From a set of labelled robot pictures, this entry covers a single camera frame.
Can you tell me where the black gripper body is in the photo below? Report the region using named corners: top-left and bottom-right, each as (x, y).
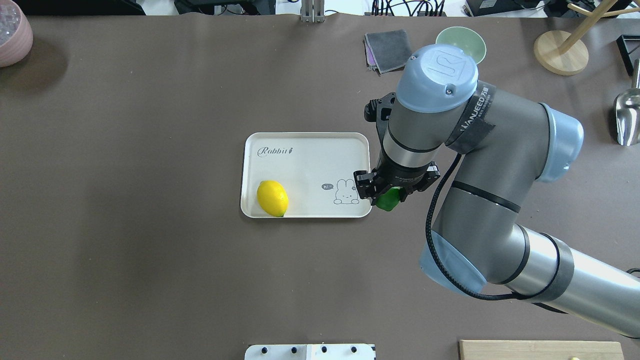
top-left (353, 161), bottom-right (441, 206)

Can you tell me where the green lime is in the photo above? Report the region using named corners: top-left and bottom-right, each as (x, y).
top-left (375, 187), bottom-right (401, 212)

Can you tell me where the yellow lemon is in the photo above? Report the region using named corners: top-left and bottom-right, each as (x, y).
top-left (256, 180), bottom-right (290, 218)

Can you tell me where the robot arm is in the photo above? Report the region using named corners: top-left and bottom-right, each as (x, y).
top-left (353, 44), bottom-right (639, 341)

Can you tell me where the white rabbit tray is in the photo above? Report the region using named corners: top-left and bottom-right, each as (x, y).
top-left (240, 132), bottom-right (371, 218)

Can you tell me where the grey folded cloth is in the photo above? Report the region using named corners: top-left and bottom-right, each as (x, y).
top-left (364, 29), bottom-right (412, 74)

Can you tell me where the green bowl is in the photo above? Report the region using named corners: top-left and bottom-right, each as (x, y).
top-left (435, 26), bottom-right (487, 64)

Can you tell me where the wooden cutting board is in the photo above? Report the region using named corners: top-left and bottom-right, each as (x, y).
top-left (459, 339), bottom-right (625, 360)

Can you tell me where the wooden cup stand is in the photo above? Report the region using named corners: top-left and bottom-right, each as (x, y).
top-left (534, 0), bottom-right (640, 76)

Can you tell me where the metal scoop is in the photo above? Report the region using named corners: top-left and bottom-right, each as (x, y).
top-left (614, 59), bottom-right (640, 147)

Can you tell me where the pink bowl with ice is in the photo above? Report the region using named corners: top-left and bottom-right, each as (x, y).
top-left (0, 0), bottom-right (34, 68)

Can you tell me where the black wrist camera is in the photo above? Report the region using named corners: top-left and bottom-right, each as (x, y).
top-left (363, 92), bottom-right (396, 133)

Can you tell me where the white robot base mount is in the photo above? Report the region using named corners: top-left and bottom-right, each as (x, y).
top-left (244, 342), bottom-right (377, 360)

